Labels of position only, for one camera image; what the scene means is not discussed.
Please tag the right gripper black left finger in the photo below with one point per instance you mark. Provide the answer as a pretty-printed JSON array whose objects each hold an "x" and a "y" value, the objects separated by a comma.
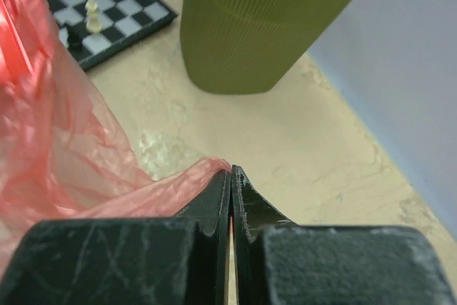
[{"x": 181, "y": 259}]

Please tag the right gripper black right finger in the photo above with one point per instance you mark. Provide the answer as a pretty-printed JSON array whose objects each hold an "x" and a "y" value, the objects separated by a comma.
[{"x": 281, "y": 262}]

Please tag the red plastic trash bag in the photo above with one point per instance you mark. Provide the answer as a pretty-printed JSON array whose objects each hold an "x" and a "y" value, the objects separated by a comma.
[{"x": 64, "y": 155}]

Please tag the olive green mesh trash bin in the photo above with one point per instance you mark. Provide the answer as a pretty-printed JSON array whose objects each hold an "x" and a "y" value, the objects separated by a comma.
[{"x": 247, "y": 46}]

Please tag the black chess piece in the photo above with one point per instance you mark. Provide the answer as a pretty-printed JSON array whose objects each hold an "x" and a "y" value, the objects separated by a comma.
[{"x": 73, "y": 39}]

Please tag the cream chess piece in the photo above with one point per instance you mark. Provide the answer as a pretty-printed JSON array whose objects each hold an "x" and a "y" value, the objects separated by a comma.
[{"x": 93, "y": 24}]

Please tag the black white chessboard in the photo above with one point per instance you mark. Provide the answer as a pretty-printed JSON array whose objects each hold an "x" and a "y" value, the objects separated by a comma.
[{"x": 124, "y": 23}]

